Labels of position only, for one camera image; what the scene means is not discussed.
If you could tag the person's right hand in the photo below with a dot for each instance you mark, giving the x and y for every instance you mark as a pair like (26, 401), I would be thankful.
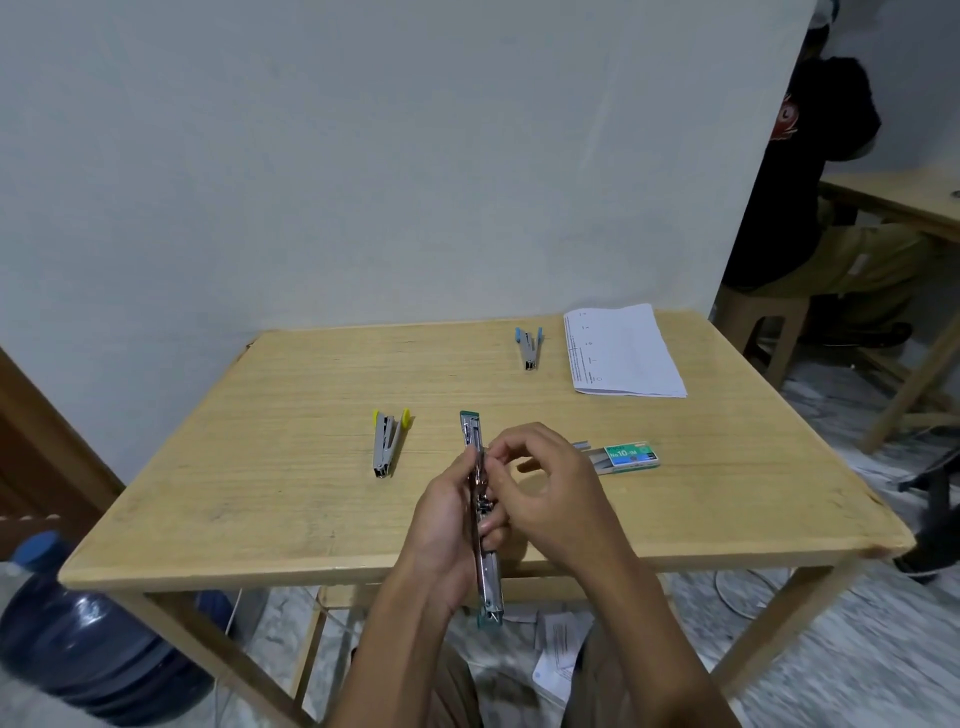
(570, 502)

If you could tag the person's left hand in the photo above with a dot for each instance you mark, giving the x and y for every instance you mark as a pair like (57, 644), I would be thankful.
(439, 540)

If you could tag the person's right thumb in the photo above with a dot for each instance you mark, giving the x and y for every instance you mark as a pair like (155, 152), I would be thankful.
(534, 465)

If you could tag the person's left thumb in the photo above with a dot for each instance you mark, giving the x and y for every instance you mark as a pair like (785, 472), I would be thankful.
(466, 466)

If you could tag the teal metal stapler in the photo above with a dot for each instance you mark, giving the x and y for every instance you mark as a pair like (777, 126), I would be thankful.
(491, 585)

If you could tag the person's right forearm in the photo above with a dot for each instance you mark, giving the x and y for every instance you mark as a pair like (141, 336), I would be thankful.
(645, 645)

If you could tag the person's left forearm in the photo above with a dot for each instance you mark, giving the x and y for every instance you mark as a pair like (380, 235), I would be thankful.
(390, 660)

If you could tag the yellow metal stapler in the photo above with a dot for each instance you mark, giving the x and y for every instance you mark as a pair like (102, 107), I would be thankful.
(387, 444)

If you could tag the green staple box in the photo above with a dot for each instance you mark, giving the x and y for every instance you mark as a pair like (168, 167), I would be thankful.
(631, 454)

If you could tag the blue metal stapler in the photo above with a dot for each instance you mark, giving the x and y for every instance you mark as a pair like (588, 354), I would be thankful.
(529, 348)

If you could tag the white printed paper sheets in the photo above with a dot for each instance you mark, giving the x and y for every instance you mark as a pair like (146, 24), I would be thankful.
(622, 352)

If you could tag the white papers under table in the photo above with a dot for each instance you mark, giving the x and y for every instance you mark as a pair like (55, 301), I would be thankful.
(559, 652)

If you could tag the light wooden table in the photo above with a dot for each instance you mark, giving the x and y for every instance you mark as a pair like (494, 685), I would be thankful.
(262, 450)

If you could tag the person's brown trousers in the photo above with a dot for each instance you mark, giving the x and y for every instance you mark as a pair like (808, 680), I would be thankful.
(600, 682)

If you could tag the beige plastic stool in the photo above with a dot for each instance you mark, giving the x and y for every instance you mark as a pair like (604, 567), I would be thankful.
(765, 322)

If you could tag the black office chair base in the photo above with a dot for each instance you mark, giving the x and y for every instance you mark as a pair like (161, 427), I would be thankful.
(937, 525)

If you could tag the blue water jug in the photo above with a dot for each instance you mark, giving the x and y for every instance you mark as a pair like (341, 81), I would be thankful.
(90, 645)

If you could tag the brown wooden door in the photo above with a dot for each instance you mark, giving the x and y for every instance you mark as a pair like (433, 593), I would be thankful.
(37, 465)

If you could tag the wooden side table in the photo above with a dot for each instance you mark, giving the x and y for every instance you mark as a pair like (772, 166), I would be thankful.
(907, 196)

